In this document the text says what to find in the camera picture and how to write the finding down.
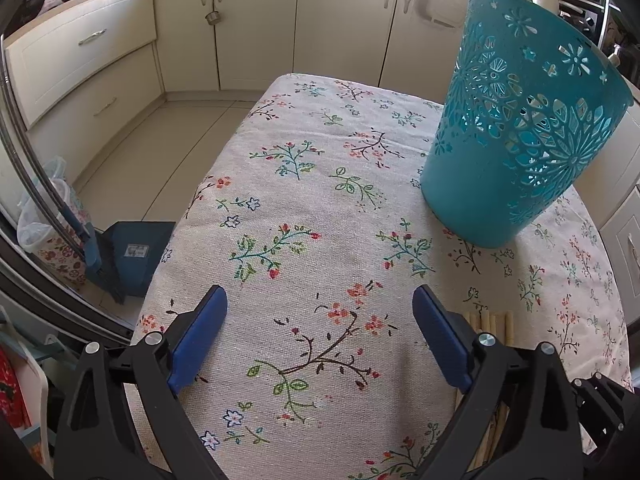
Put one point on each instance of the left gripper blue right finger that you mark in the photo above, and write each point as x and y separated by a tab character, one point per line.
448	336

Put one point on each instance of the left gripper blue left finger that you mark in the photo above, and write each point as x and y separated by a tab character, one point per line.
190	336

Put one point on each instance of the teal perforated plastic basket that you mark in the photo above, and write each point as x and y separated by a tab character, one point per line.
530	104

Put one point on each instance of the white kitchen cabinets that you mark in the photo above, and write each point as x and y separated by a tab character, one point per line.
84	68

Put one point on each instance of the bamboo chopstick bundle piece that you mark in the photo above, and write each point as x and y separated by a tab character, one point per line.
501	325

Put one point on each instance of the blue dustpan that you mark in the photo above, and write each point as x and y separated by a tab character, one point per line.
123	259

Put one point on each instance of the floral white tablecloth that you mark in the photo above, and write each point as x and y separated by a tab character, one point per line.
313	222

